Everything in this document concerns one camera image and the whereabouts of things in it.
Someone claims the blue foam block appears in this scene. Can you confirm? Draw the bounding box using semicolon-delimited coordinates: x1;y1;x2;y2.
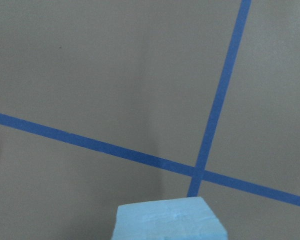
111;196;228;240

